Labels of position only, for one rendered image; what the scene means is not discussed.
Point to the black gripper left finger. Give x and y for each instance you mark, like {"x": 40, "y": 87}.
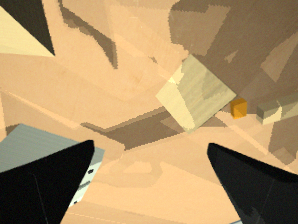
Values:
{"x": 41, "y": 191}

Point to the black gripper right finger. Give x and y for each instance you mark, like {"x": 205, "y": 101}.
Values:
{"x": 259, "y": 192}

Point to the small orange block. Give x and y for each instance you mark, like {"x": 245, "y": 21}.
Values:
{"x": 238, "y": 108}

